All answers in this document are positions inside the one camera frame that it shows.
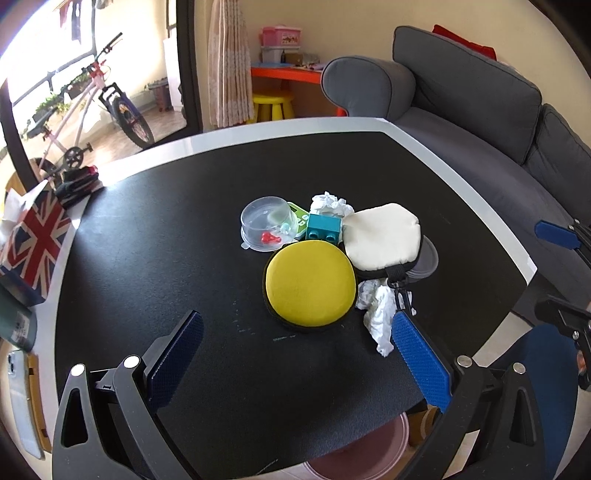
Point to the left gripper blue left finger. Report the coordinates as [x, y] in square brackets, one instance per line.
[168, 358]

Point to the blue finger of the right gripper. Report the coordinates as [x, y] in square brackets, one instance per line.
[557, 235]

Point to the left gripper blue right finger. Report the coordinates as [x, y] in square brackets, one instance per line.
[431, 374]

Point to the white tissue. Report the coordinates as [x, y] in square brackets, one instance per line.
[380, 303]
[330, 205]

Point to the cream white zip pouch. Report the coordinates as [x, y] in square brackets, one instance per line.
[382, 239]

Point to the yellow round zip case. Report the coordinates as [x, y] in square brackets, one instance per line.
[309, 284]

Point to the teal toy brick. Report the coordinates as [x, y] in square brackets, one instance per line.
[324, 227]

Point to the clear round plastic container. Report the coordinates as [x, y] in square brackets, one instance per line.
[266, 224]

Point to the green white digital timer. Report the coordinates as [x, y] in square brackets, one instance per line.
[302, 219]

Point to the pink trash bin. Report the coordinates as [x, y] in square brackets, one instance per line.
[373, 456]

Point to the grey fabric sofa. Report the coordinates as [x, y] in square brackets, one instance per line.
[491, 125]

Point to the grey round disc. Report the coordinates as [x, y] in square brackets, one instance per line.
[427, 263]

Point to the white smartphone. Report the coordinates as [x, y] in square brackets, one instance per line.
[20, 403]

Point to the teal thermos bottle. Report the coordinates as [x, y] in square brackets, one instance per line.
[18, 324]

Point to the red cushion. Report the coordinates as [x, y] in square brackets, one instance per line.
[482, 49]

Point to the union jack tissue box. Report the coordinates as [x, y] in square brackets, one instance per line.
[29, 256]

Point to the black folded gloves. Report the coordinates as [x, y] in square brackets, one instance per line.
[77, 185]

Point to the yellow plastic stool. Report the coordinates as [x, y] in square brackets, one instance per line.
[273, 107]

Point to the floral pink curtain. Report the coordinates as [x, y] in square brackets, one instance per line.
[229, 77]

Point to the orange kids desk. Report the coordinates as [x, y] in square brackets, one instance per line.
[309, 100]

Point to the pink storage box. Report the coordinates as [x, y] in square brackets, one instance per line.
[280, 36]

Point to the black door frame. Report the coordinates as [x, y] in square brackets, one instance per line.
[187, 60]

